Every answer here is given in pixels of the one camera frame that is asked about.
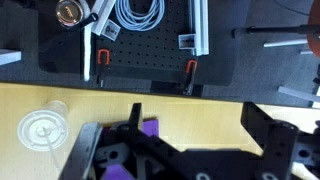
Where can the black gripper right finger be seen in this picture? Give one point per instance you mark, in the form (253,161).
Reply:
(266,133)

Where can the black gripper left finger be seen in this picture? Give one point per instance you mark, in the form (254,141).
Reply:
(136,116)

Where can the purple cloth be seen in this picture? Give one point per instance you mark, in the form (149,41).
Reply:
(150,128)

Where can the black perforated breadboard plate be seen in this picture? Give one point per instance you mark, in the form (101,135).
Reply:
(146,53)

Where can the orange black bar clamp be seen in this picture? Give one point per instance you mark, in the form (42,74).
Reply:
(191,66)
(103,58)

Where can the white foam strip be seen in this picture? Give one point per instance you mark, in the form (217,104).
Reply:
(87,50)

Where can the clear drinking straw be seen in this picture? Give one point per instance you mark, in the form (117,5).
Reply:
(50,141)

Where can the clear plastic cup with lid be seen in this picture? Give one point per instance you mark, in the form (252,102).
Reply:
(33,130)

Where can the black tripod pole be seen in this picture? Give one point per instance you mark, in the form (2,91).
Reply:
(276,29)

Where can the orange chair with white legs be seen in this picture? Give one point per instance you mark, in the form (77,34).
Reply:
(314,33)

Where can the round tin with gold lid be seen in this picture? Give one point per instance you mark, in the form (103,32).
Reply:
(69,11)

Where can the long aluminium extrusion rail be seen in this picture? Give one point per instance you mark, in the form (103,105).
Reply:
(103,13)

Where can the aluminium extrusion rail with bracket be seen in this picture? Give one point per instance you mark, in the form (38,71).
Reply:
(200,26)

